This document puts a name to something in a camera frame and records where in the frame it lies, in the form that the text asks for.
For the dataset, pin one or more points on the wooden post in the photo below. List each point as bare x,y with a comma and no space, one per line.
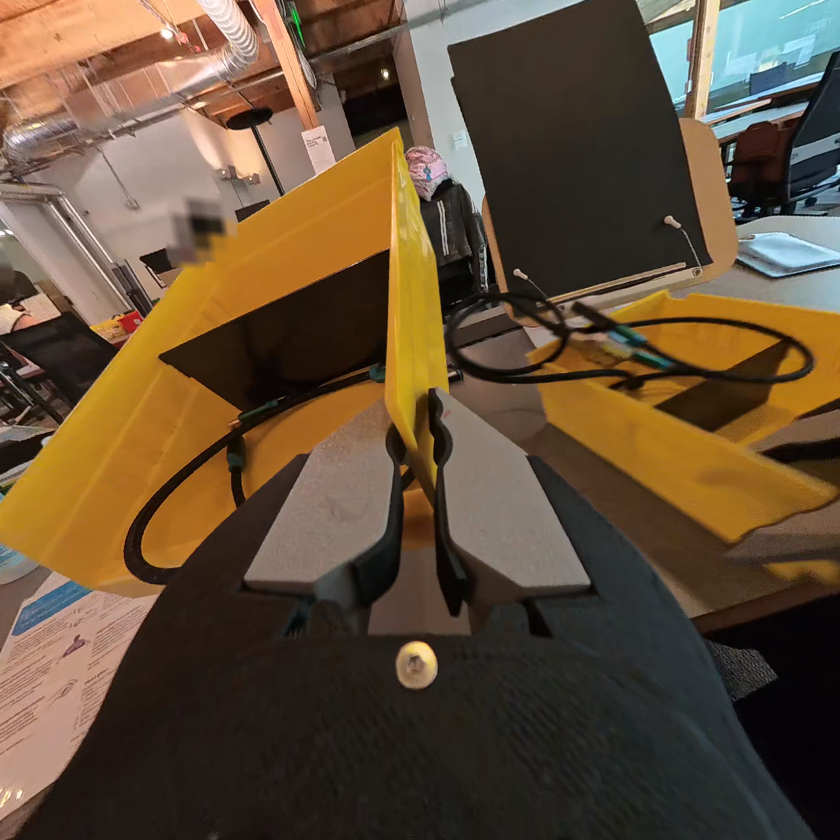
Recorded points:
289,65
702,59

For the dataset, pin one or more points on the black office chair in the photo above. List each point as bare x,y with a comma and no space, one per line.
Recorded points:
817,131

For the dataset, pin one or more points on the black padded chair back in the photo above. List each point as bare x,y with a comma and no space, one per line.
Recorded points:
59,354

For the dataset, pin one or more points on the black cardboard sheet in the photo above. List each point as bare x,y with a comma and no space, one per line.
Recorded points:
722,394
295,328

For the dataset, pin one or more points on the black light stand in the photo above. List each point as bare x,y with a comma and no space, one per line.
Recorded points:
249,118

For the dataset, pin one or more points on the black striped jacket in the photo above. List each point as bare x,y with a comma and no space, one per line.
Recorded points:
453,229

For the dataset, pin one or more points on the black hdmi port hub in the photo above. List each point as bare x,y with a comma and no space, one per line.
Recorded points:
590,351

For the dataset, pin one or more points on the grey flat pad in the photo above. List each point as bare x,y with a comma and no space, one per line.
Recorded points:
787,253

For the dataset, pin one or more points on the white tethered pin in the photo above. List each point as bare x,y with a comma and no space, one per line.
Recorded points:
520,272
669,221

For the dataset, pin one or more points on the white paper sign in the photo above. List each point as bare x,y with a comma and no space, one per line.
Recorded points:
318,149

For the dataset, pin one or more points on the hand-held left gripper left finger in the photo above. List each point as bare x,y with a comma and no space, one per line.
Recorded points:
328,512

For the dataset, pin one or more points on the black board on white stand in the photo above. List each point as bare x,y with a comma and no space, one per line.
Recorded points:
571,164

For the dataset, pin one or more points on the pink patterned hat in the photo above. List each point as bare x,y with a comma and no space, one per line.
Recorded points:
426,174

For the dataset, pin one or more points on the yellow plastic bin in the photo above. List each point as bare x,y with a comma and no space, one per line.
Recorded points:
656,453
295,229

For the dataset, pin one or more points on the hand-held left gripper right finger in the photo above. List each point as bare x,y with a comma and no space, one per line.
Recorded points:
505,518

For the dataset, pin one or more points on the blue white wipes canister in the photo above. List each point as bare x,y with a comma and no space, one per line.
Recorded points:
16,564

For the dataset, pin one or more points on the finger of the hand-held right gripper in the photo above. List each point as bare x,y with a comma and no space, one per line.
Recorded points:
814,436

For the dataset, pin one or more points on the blue white leaflet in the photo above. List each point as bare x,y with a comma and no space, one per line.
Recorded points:
59,656

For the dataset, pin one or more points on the person's black trouser leg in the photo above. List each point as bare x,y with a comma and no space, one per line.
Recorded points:
787,754

